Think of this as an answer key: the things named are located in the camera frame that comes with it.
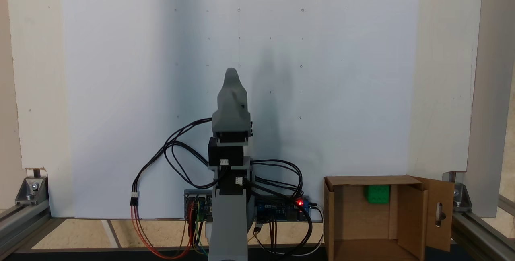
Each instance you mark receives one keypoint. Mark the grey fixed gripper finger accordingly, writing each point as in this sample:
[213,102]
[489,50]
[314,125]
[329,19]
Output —
[232,100]

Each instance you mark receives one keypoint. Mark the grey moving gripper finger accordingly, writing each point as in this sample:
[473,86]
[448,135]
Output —
[232,78]

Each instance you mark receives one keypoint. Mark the green die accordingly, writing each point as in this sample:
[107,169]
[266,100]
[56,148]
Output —
[377,194]

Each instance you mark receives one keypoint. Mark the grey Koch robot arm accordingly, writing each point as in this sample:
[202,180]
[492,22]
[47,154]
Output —
[227,220]

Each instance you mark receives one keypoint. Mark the blue circuit board, red light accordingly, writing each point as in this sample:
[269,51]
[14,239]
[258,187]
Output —
[281,210]

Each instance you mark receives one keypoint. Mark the large white paper sheet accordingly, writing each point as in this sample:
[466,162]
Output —
[120,92]

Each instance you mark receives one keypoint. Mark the brown cardboard box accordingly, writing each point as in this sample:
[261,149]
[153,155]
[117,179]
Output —
[362,225]

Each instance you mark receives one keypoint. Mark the metal corner bracket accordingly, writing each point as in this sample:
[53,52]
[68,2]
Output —
[460,196]
[32,190]

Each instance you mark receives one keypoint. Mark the aluminium frame rail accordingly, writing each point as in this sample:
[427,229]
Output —
[483,233]
[20,225]

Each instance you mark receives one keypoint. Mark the aluminium frame post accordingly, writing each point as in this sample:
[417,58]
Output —
[489,92]

